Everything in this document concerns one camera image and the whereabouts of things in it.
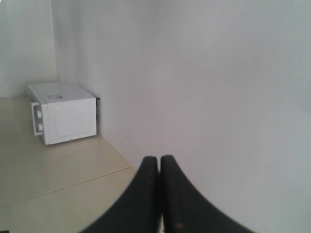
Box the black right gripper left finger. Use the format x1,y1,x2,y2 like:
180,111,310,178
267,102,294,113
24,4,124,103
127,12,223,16
82,156,159,233

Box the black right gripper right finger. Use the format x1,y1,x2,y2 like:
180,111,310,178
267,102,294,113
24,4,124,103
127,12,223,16
160,155,251,233

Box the white microwave oven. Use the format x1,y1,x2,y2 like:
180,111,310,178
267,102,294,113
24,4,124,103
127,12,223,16
27,83,99,145

